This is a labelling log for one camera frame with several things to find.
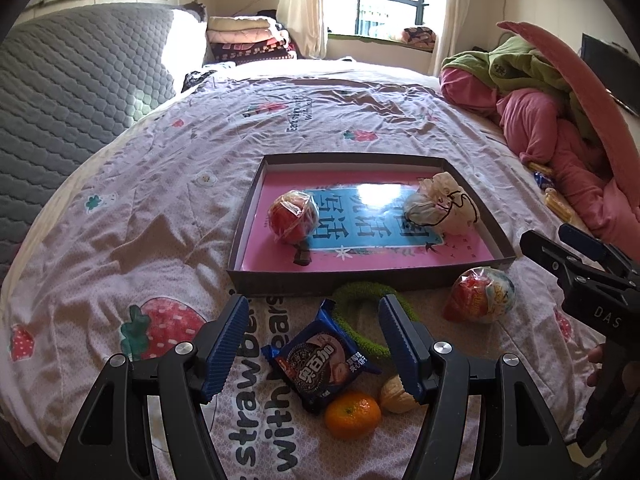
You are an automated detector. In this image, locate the walnut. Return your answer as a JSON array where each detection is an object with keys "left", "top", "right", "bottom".
[{"left": 379, "top": 375, "right": 418, "bottom": 414}]

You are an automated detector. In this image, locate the black lace cloth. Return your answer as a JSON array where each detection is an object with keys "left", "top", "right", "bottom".
[{"left": 181, "top": 67, "right": 217, "bottom": 93}]

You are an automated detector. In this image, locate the green fuzzy ring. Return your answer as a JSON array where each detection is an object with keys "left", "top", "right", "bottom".
[{"left": 331, "top": 282, "right": 422, "bottom": 361}]

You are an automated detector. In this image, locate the shallow cardboard box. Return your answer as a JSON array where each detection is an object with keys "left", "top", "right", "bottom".
[{"left": 226, "top": 154, "right": 516, "bottom": 298}]

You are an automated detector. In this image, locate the yellow candy packet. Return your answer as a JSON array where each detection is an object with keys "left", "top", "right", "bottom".
[{"left": 544, "top": 187, "right": 572, "bottom": 220}]

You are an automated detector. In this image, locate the black flat screen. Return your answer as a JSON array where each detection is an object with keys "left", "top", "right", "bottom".
[{"left": 580, "top": 34, "right": 640, "bottom": 116}]

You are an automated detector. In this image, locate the pink and blue book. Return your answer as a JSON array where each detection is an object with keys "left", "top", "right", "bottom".
[{"left": 241, "top": 170, "right": 493, "bottom": 272}]

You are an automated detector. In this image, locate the person's right hand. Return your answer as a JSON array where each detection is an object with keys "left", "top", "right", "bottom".
[{"left": 586, "top": 345, "right": 609, "bottom": 387}]

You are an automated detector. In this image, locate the pink quilt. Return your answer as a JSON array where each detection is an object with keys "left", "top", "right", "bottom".
[{"left": 440, "top": 20, "right": 640, "bottom": 256}]

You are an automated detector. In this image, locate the folded patterned cloth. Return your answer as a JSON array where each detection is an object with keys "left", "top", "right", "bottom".
[{"left": 401, "top": 26, "right": 437, "bottom": 52}]

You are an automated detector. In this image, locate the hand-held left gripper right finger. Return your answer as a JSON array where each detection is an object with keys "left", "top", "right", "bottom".
[{"left": 377, "top": 294, "right": 571, "bottom": 480}]

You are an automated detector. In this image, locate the plastic-wrapped colourful toy egg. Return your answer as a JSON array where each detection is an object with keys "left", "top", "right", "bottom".
[{"left": 442, "top": 266, "right": 516, "bottom": 325}]

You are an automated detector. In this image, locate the green blanket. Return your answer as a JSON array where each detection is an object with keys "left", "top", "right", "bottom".
[{"left": 440, "top": 35, "right": 601, "bottom": 128}]

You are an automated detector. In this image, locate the grey quilted headboard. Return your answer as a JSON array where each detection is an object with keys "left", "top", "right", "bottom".
[{"left": 0, "top": 2, "right": 208, "bottom": 271}]

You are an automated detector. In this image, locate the white printed plastic bag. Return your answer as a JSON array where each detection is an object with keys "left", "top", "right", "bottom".
[{"left": 402, "top": 172, "right": 481, "bottom": 236}]

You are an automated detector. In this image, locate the plastic-wrapped red apple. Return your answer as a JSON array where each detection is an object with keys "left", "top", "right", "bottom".
[{"left": 267, "top": 190, "right": 320, "bottom": 246}]

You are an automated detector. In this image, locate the stack of folded blankets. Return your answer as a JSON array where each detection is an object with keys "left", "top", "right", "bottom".
[{"left": 205, "top": 15, "right": 301, "bottom": 64}]

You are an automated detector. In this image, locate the tangerine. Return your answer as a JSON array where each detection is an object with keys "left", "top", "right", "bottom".
[{"left": 324, "top": 391, "right": 382, "bottom": 441}]

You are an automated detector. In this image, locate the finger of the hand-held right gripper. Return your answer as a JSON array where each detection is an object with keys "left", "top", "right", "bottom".
[
  {"left": 559, "top": 224, "right": 640, "bottom": 277},
  {"left": 520, "top": 230, "right": 601, "bottom": 282}
]

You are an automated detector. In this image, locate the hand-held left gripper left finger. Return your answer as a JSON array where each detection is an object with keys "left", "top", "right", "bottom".
[{"left": 60, "top": 294, "right": 251, "bottom": 480}]

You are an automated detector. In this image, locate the blue cookie packet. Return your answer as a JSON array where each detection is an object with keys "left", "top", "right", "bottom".
[{"left": 262, "top": 299, "right": 382, "bottom": 415}]

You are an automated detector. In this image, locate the strawberry printed bed sheet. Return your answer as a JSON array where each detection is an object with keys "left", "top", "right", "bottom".
[{"left": 0, "top": 57, "right": 601, "bottom": 480}]

